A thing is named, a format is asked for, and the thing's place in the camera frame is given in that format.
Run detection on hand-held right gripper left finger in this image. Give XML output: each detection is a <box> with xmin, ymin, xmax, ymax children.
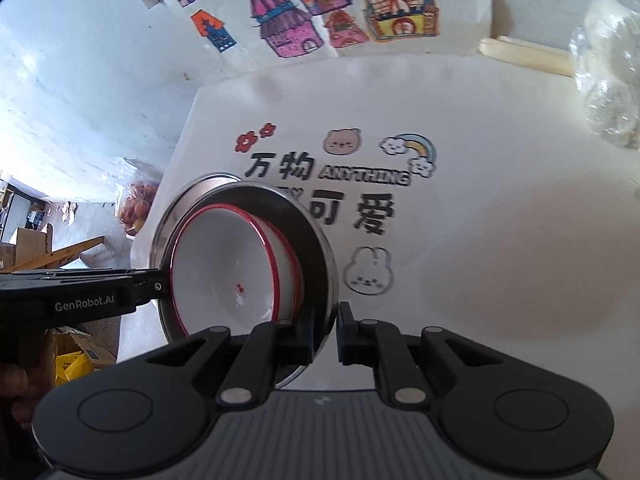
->
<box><xmin>147</xmin><ymin>317</ymin><xmax>316</xmax><ymax>406</ymax></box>

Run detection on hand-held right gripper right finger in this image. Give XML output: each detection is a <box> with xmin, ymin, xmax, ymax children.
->
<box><xmin>337</xmin><ymin>301</ymin><xmax>501</xmax><ymax>403</ymax></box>

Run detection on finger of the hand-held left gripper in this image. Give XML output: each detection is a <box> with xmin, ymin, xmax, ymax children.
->
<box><xmin>0</xmin><ymin>269</ymin><xmax>169</xmax><ymax>286</ymax></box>

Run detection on deep steel bowl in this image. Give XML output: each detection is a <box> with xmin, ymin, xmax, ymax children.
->
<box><xmin>150</xmin><ymin>180</ymin><xmax>341</xmax><ymax>391</ymax></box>

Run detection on steel plate with blue label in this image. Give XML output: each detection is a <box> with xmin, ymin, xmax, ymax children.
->
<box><xmin>149</xmin><ymin>173</ymin><xmax>242</xmax><ymax>271</ymax></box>

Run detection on person's left hand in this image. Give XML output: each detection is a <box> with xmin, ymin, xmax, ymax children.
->
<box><xmin>0</xmin><ymin>330</ymin><xmax>57</xmax><ymax>428</ymax></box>

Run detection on wooden plank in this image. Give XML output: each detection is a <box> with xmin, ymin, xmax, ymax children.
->
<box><xmin>24</xmin><ymin>235</ymin><xmax>107</xmax><ymax>272</ymax></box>

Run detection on cardboard box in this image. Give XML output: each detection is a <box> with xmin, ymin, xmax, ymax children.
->
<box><xmin>57</xmin><ymin>307</ymin><xmax>122</xmax><ymax>370</ymax></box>

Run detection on yellow packet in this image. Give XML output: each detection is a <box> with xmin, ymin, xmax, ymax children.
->
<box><xmin>54</xmin><ymin>345</ymin><xmax>97</xmax><ymax>387</ymax></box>

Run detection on bag of red fruit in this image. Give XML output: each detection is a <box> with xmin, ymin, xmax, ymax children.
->
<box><xmin>116</xmin><ymin>159</ymin><xmax>164</xmax><ymax>237</ymax></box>

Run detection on white printed tablecloth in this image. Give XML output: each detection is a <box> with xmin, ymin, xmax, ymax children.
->
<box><xmin>115</xmin><ymin>52</ymin><xmax>640</xmax><ymax>391</ymax></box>

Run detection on drawing of colourful houses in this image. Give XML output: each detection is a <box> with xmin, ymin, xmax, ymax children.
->
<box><xmin>107</xmin><ymin>0</ymin><xmax>493</xmax><ymax>78</ymax></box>

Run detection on cream white sticks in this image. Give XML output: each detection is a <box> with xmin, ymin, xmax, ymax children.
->
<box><xmin>478</xmin><ymin>35</ymin><xmax>574</xmax><ymax>77</ymax></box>

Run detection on clear plastic bag of white lumps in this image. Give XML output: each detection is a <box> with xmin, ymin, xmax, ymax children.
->
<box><xmin>570</xmin><ymin>0</ymin><xmax>640</xmax><ymax>150</ymax></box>

